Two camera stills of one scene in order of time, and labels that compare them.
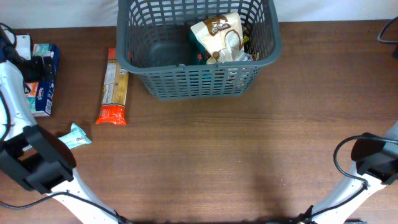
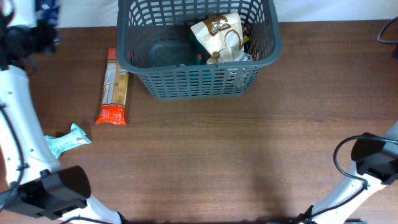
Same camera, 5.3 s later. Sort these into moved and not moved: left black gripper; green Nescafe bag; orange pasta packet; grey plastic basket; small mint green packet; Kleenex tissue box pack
Moved: left black gripper; Kleenex tissue box pack
Not moved: green Nescafe bag; grey plastic basket; orange pasta packet; small mint green packet
